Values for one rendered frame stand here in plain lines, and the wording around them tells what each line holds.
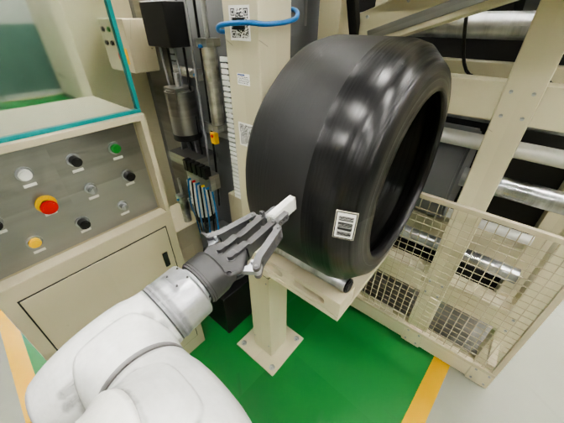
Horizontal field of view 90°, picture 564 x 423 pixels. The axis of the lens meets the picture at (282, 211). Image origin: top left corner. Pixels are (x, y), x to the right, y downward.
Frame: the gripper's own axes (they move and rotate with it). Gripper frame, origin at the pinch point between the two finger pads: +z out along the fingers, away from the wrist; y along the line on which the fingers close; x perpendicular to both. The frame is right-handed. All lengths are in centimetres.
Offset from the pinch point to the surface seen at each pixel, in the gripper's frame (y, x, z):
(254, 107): 31.1, -5.3, 26.0
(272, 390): 17, 123, -5
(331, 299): -5.8, 37.5, 9.7
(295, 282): 7.8, 41.5, 10.1
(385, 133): -11.5, -11.9, 15.5
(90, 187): 67, 11, -15
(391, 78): -8.7, -18.6, 21.7
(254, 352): 37, 123, 3
